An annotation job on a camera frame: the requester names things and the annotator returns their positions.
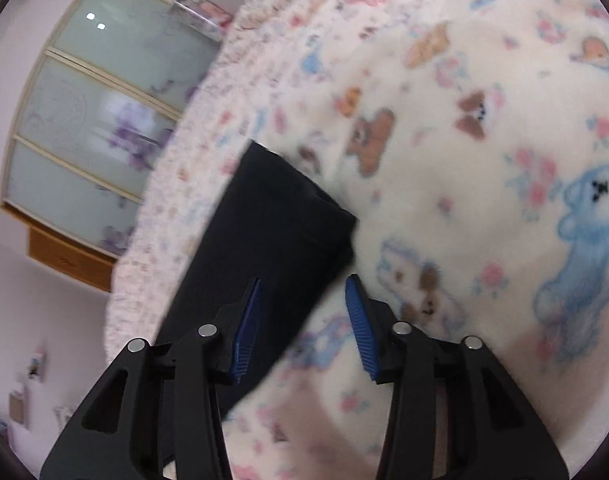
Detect black pants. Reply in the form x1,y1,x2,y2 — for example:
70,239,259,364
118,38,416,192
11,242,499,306
157,143,357,414

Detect glass sliding wardrobe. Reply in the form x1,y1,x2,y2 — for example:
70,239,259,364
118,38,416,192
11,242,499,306
2,0,219,257

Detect clear tube of plush toys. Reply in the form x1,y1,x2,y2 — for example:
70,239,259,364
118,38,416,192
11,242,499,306
171,0,233,41

